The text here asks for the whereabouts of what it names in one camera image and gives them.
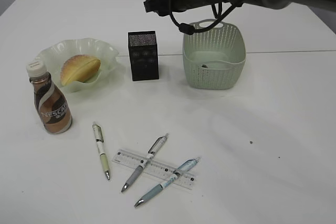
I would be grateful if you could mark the clear plastic ruler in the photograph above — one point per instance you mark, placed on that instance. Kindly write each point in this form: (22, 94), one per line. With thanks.
(156, 169)

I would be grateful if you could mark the brown Nescafe coffee bottle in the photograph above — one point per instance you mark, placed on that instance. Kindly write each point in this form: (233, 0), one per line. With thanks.
(50, 103)

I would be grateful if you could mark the white and green pen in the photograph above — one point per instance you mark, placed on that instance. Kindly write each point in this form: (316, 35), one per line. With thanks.
(101, 151)

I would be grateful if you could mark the black square pen holder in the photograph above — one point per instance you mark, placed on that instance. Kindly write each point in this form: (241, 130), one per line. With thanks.
(143, 55)

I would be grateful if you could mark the yellow bread loaf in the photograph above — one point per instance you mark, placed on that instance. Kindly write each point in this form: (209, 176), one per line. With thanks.
(79, 68)

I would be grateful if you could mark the green plastic woven basket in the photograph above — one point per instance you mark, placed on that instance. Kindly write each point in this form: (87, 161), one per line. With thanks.
(222, 49)

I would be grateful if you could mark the pale green ruffled glass plate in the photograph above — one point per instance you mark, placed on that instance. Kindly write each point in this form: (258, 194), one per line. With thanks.
(55, 56)

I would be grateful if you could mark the blue grey grip pen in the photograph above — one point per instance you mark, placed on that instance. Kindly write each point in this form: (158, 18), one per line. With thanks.
(177, 173)

